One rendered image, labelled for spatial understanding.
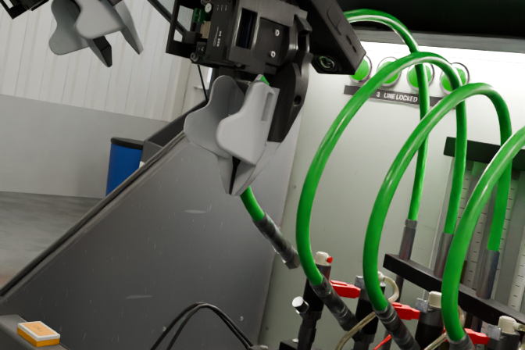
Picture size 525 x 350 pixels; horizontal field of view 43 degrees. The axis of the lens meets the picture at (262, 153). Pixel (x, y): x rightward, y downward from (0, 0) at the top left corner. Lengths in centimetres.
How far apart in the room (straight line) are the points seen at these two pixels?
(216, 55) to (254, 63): 3
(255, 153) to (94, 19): 26
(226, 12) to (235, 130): 9
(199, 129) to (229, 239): 67
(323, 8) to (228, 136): 13
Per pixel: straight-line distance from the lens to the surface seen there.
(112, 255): 103
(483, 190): 61
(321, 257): 85
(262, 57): 50
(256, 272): 125
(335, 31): 56
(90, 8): 71
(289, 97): 51
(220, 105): 54
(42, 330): 88
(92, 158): 787
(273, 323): 129
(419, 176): 100
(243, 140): 51
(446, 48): 108
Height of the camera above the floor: 127
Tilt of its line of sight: 3 degrees down
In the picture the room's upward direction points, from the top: 11 degrees clockwise
